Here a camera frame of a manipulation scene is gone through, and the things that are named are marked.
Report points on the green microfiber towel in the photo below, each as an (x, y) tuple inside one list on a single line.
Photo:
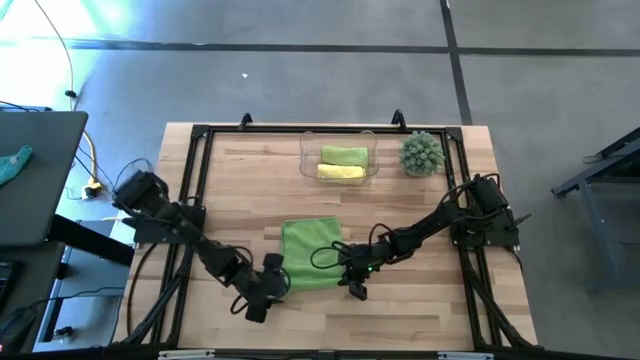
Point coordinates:
[(345, 156), (310, 250)]

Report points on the grey desk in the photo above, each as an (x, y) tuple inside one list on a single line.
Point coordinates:
[(40, 175)]

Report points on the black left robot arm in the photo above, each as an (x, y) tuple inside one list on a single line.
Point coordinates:
[(175, 220)]

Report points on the grey-blue side table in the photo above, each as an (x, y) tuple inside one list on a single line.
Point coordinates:
[(599, 235)]

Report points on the black computer mouse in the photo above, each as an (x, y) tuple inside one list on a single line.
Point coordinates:
[(15, 325)]

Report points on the yellow microfiber towel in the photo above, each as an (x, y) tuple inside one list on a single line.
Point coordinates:
[(341, 173)]

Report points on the black desk crossbar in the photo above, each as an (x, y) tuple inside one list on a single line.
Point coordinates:
[(90, 240)]

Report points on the green artificial plant in pot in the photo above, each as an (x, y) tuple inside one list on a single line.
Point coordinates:
[(421, 153)]

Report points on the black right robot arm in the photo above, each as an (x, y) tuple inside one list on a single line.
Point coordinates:
[(450, 217)]

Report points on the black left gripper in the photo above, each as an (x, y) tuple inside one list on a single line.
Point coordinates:
[(262, 287)]

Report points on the clear plastic basket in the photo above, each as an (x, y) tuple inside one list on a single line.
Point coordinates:
[(307, 150)]

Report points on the teal cloth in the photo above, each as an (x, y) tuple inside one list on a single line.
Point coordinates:
[(12, 165)]

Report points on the black metal table frame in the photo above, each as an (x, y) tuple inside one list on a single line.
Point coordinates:
[(225, 129)]

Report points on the black keyboard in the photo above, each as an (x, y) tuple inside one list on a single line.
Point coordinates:
[(7, 285)]

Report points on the white bracket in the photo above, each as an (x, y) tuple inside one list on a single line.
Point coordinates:
[(186, 354), (465, 356)]

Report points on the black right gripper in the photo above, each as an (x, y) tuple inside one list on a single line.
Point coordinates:
[(362, 260)]

